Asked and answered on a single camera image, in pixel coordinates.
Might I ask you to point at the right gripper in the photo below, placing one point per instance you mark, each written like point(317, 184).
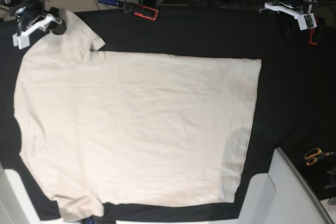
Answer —
point(28, 12)

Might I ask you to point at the cream white T-shirt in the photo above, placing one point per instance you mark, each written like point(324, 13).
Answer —
point(130, 127)

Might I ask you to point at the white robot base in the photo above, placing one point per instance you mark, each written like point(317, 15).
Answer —
point(16, 206)
point(271, 191)

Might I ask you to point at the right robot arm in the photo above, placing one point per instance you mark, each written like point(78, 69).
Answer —
point(32, 15)

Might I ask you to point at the orange black clamp right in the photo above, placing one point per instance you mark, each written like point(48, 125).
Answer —
point(317, 32)

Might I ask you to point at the blue orange clamp top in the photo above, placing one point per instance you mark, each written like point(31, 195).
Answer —
point(133, 9)

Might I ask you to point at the black table cloth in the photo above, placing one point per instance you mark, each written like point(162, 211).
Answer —
point(295, 107)

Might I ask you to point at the orange handled scissors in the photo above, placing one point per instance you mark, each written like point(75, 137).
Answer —
point(316, 154)

